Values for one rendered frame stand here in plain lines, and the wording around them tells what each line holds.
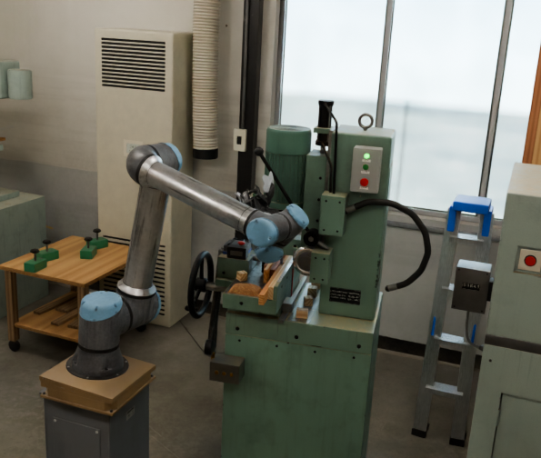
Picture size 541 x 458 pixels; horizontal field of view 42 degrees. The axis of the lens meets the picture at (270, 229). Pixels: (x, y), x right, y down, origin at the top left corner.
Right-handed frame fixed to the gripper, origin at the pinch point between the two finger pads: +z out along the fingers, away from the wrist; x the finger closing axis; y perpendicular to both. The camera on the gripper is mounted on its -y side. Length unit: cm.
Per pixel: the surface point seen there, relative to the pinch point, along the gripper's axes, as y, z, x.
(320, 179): -18.9, 2.6, -17.9
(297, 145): -7.3, 12.6, -17.4
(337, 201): -17.9, -12.4, -22.0
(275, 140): -2.1, 15.9, -11.6
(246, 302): -24.2, -27.6, 26.5
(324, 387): -62, -53, 21
